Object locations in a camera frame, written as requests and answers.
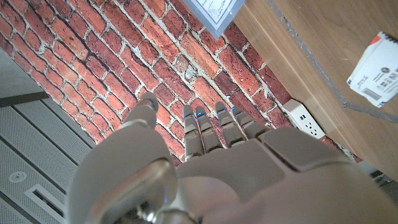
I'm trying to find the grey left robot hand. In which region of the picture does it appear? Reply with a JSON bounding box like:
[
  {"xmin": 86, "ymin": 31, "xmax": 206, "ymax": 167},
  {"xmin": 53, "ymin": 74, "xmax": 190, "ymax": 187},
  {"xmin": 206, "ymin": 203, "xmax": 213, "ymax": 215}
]
[{"xmin": 65, "ymin": 91, "xmax": 398, "ymax": 224}]

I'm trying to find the rolled colourful map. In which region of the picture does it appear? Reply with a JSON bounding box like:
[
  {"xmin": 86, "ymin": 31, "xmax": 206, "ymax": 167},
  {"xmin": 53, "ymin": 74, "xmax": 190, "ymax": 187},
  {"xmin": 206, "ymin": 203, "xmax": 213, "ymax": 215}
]
[{"xmin": 182, "ymin": 0, "xmax": 247, "ymax": 41}]

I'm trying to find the white power strip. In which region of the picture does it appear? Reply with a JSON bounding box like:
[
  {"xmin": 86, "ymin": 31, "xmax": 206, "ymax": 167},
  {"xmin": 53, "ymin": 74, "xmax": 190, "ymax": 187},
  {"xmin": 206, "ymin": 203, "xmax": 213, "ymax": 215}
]
[{"xmin": 282, "ymin": 98, "xmax": 326, "ymax": 140}]

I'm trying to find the red brick printed backdrop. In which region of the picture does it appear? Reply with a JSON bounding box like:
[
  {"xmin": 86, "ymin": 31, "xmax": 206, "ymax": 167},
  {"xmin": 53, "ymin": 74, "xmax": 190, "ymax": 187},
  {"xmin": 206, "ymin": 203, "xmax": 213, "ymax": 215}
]
[{"xmin": 0, "ymin": 0, "xmax": 364, "ymax": 169}]

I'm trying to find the rectangular ceiling vent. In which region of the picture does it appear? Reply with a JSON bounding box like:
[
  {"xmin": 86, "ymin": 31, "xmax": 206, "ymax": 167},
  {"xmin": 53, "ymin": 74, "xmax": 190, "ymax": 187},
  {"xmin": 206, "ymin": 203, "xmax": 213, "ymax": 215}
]
[{"xmin": 24, "ymin": 183, "xmax": 68, "ymax": 224}]

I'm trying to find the round ceiling sensor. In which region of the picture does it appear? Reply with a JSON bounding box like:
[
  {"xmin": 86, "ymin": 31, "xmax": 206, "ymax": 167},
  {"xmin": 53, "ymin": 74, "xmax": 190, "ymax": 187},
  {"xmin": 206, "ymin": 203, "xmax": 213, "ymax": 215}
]
[{"xmin": 8, "ymin": 170, "xmax": 28, "ymax": 184}]

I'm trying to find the white printed cable tag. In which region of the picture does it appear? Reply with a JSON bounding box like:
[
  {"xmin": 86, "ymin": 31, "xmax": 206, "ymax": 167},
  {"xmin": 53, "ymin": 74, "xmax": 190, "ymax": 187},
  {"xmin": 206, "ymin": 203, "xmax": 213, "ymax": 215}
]
[{"xmin": 346, "ymin": 30, "xmax": 398, "ymax": 109}]

